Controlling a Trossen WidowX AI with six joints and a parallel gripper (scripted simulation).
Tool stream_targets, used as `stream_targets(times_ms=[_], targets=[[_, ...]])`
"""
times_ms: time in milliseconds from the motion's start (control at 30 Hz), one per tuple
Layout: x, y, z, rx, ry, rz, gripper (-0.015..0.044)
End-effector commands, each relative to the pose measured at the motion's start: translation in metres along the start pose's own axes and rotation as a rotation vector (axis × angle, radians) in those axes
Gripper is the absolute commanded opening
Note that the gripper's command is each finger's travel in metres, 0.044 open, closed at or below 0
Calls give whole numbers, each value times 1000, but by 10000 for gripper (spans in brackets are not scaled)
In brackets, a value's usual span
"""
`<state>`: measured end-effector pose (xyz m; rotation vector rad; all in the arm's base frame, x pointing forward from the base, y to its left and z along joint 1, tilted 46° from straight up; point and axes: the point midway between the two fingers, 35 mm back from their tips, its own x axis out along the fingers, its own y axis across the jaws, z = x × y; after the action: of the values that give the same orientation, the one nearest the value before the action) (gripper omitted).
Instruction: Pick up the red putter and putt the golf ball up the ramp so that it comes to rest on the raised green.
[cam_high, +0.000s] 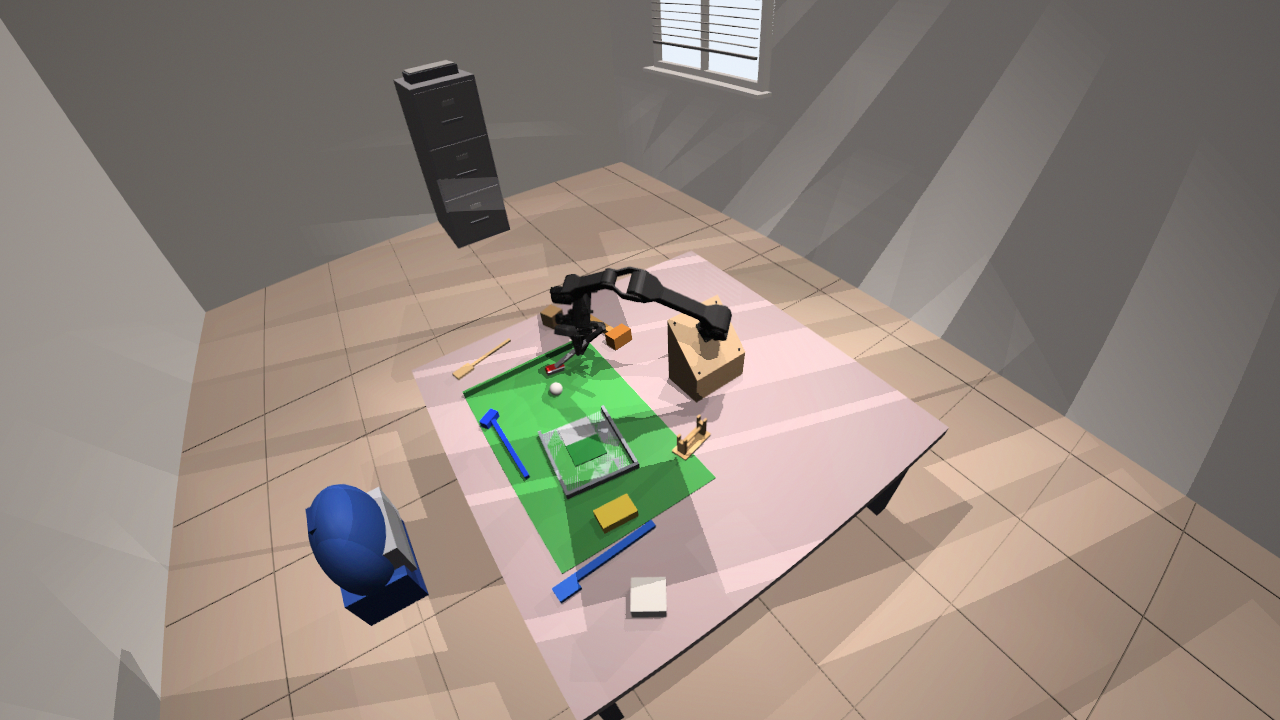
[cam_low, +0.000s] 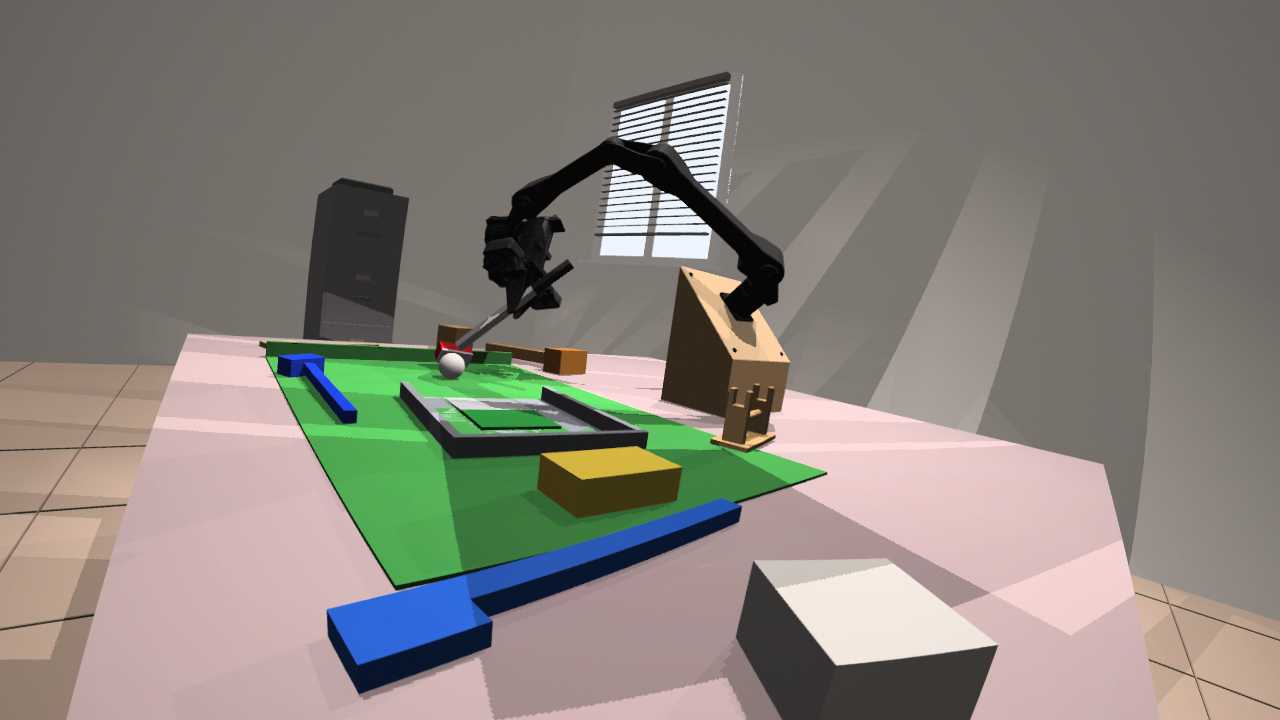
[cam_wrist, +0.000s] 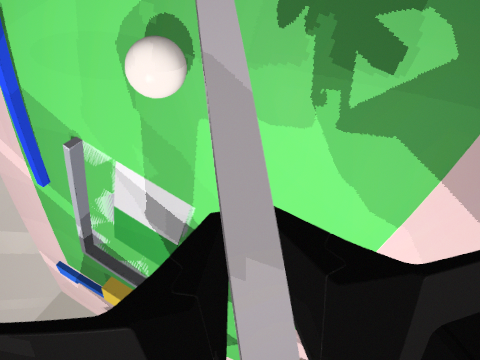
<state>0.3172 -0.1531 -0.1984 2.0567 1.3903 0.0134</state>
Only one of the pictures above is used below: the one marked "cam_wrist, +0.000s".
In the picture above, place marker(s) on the white golf ball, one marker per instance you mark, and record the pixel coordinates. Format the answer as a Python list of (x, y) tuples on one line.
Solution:
[(155, 67)]

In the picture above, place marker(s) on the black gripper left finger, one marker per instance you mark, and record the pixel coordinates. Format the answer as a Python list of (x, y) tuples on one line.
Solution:
[(179, 313)]

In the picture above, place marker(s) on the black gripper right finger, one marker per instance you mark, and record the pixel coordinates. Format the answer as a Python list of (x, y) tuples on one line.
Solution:
[(352, 303)]

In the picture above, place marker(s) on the yellow rectangular block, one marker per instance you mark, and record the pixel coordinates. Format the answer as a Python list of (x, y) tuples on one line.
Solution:
[(114, 291)]

